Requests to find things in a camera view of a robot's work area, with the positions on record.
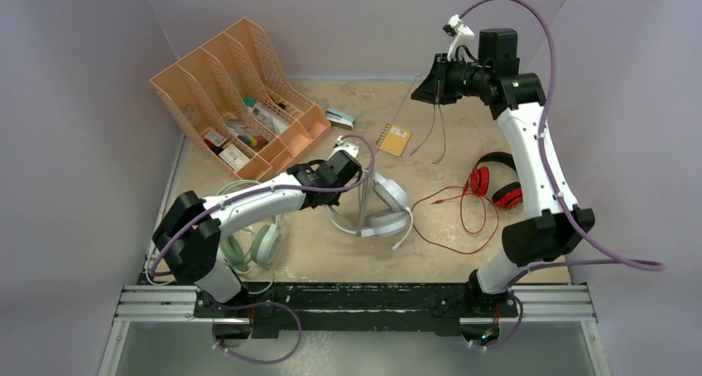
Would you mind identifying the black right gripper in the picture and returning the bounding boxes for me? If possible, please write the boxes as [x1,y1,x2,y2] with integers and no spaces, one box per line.
[415,53,493,105]

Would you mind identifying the red headphone cable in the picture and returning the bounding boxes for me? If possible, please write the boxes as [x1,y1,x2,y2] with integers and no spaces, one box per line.
[409,184,501,256]

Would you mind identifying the red black headphones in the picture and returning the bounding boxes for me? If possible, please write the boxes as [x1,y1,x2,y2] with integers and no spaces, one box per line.
[463,152,523,210]

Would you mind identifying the white over-ear headphones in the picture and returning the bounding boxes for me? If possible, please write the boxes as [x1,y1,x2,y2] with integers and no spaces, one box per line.
[325,171,414,251]

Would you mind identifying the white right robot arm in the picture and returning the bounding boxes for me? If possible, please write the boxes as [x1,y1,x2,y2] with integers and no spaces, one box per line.
[411,28,595,316]

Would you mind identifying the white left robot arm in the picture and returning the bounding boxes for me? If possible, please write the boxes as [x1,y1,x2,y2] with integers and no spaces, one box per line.
[149,151,363,317]

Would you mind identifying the mint green headphones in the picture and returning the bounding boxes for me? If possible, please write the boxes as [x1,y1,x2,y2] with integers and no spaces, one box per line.
[145,180,283,296]

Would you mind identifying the light blue stapler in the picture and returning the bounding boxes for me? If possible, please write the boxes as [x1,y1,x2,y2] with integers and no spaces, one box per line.
[325,108,356,130]

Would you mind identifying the yellow spiral notebook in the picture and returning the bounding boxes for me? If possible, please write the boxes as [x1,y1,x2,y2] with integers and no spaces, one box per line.
[376,123,411,157]

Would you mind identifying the clear plastic ruler pouch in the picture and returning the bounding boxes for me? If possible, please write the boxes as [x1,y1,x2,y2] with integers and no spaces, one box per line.
[248,103,290,135]

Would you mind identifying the colourful marker set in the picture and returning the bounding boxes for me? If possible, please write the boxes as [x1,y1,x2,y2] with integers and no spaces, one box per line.
[238,134,268,151]

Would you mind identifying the white staples box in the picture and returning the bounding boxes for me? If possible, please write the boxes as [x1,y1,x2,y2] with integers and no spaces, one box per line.
[218,144,250,171]

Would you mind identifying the red white small box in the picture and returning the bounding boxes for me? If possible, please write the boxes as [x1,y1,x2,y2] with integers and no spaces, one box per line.
[203,129,228,147]

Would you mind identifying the peach plastic file organizer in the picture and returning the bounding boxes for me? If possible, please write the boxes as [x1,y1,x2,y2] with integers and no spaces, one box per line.
[150,18,331,180]

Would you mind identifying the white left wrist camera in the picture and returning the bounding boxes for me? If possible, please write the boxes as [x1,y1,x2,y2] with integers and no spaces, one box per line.
[330,136,360,159]

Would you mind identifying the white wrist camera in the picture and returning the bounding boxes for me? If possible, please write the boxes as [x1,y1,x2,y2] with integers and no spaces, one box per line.
[442,15,475,61]
[330,136,360,159]

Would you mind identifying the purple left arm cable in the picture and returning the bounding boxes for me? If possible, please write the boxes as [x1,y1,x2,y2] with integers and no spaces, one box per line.
[147,134,377,278]

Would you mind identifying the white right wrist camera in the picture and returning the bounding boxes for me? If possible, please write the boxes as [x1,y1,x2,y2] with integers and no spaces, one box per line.
[442,15,475,61]

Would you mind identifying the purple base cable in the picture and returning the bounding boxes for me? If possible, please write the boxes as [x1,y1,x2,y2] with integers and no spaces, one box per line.
[211,300,304,366]

